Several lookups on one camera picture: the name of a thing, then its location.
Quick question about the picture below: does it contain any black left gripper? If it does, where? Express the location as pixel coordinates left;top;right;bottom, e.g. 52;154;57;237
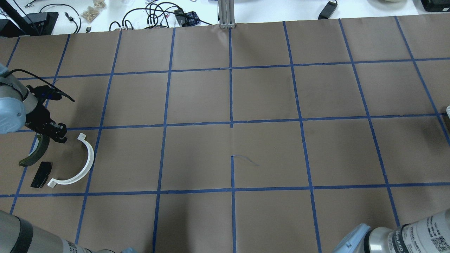
25;85;67;144

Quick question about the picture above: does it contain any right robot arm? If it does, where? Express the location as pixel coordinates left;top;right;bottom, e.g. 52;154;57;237
332;209;450;253

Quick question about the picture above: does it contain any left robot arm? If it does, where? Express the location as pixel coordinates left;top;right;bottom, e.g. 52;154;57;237
0;65;90;253

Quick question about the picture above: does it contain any dark curved brake shoe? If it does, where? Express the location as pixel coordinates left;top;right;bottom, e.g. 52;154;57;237
18;134;50;168

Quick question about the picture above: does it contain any small black brake pad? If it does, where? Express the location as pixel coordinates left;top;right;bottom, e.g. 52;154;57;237
30;161;53;188

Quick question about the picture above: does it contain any white curved plastic part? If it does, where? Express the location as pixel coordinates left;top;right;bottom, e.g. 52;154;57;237
47;132;95;188

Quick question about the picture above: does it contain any black power adapter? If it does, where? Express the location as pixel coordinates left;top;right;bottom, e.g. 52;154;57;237
317;0;338;20

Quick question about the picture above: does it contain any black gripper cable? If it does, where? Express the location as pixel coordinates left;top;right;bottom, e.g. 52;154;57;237
7;69;75;103

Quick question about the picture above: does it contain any aluminium frame post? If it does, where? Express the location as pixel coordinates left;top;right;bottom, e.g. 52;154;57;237
218;0;236;29

